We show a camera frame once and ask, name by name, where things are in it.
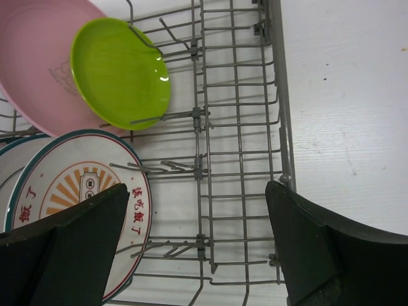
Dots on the grey wire dish rack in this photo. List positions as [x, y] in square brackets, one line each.
[224, 136]

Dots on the pink plastic plate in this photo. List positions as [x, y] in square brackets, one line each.
[36, 78]

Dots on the middle white ceramic plate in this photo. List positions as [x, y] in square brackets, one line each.
[14, 158]

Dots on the right white printed plate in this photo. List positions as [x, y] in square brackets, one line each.
[74, 167]

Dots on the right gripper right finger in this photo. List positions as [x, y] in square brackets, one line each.
[328, 259]

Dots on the green plastic plate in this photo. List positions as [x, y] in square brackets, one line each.
[122, 78]

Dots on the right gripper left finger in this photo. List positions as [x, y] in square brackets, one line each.
[66, 258]

